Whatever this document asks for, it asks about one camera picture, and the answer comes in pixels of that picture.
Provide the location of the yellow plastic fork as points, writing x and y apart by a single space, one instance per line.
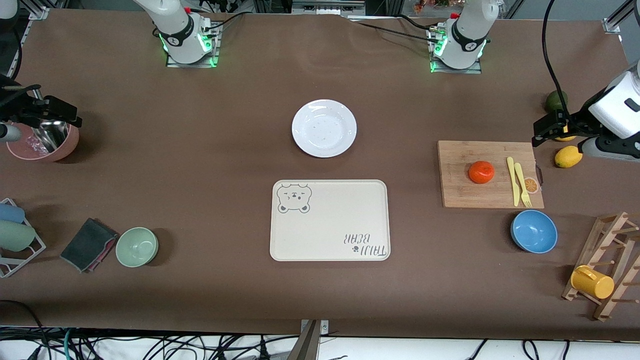
521 180

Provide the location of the cream bear print tray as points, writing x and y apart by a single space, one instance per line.
330 220

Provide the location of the white round plate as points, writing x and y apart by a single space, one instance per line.
324 128

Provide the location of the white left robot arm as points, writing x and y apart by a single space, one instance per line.
620 110

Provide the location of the pale green bowl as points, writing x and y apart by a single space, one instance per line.
137 247

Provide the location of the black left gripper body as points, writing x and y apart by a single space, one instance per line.
579 121

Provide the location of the dark green avocado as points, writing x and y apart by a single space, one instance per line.
554 102

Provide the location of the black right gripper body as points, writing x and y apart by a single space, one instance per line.
15 109

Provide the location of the yellow mug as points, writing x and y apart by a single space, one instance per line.
595 283

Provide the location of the pink bowl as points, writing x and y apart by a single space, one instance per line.
67 147

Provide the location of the bamboo cutting board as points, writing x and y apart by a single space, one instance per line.
460 195

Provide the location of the pale green cup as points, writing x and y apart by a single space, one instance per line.
15 236

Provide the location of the yellow lemon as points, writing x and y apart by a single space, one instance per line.
567 138
568 157

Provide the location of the metal table edge bracket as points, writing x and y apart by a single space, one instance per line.
324 327

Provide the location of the aluminium frame structure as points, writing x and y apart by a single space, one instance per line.
325 6

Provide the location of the blue bowl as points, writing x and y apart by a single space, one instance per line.
534 231

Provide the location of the dark grey folded cloth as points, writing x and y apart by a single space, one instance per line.
85 245

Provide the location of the wooden peg mug rack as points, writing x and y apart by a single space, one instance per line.
607 235

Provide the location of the brown support strut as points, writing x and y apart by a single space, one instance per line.
305 347

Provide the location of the aluminium table corner bracket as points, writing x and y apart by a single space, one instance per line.
37 13
611 25

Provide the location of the light blue cup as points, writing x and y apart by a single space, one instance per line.
10 213

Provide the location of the yellow plastic knife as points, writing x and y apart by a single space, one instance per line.
513 182

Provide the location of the toy orange slice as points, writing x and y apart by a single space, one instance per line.
532 186

